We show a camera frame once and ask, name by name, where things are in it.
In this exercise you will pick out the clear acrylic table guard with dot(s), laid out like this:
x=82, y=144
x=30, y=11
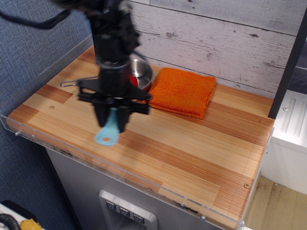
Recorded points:
x=209, y=166

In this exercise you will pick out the yellow object bottom left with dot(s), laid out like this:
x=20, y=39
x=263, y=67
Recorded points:
x=29, y=224

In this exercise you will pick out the light blue dish brush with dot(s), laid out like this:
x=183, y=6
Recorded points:
x=109, y=134

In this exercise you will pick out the dark right vertical post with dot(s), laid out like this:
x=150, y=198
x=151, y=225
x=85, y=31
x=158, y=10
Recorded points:
x=289, y=68

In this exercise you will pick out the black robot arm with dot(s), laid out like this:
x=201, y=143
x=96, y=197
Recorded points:
x=114, y=40

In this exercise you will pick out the red toy strawberry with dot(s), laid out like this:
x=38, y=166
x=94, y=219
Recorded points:
x=134, y=81

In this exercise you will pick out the grey toy fridge cabinet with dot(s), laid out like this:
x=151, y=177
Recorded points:
x=82, y=185

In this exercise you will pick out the small steel pan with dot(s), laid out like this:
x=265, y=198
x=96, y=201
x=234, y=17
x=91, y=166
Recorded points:
x=138, y=68

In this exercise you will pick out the silver dispenser button panel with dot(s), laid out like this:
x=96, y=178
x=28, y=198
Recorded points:
x=116, y=209

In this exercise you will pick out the white toy sink unit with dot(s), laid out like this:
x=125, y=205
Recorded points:
x=285, y=158

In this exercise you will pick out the orange folded cloth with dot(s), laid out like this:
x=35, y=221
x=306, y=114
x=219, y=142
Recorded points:
x=182, y=92

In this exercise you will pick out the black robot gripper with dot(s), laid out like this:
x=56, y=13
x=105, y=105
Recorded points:
x=113, y=89

